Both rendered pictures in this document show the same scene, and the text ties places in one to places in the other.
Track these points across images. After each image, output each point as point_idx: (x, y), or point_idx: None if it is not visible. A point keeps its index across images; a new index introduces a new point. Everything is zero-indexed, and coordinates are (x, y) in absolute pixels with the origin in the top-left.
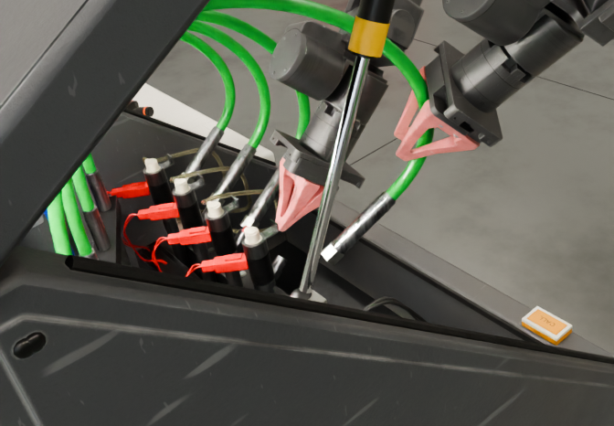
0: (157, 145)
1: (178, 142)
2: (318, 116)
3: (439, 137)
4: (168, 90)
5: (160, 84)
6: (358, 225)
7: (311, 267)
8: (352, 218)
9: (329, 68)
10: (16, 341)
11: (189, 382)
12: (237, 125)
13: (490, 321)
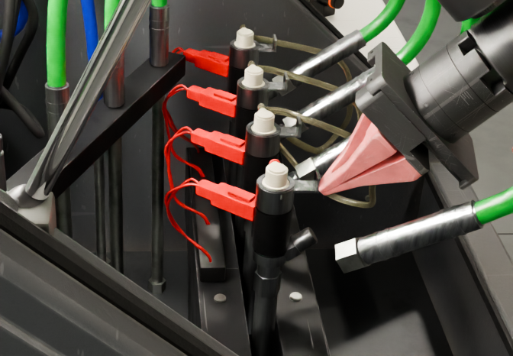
0: (279, 24)
1: (311, 33)
2: (447, 47)
3: None
4: (456, 36)
5: (452, 24)
6: (406, 231)
7: (48, 153)
8: (492, 256)
9: None
10: None
11: None
12: (512, 114)
13: None
